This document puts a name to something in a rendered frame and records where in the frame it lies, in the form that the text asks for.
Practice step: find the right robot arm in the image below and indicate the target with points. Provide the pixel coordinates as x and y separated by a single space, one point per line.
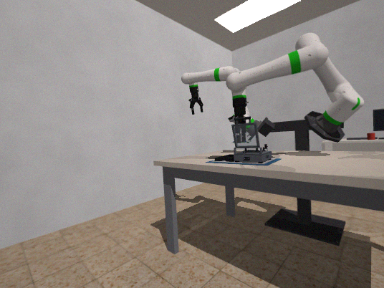
213 75

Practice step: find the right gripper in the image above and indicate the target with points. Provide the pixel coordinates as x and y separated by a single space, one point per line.
195 99

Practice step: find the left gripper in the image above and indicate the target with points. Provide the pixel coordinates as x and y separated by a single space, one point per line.
240 112

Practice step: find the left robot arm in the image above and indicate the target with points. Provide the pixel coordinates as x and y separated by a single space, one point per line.
310 54

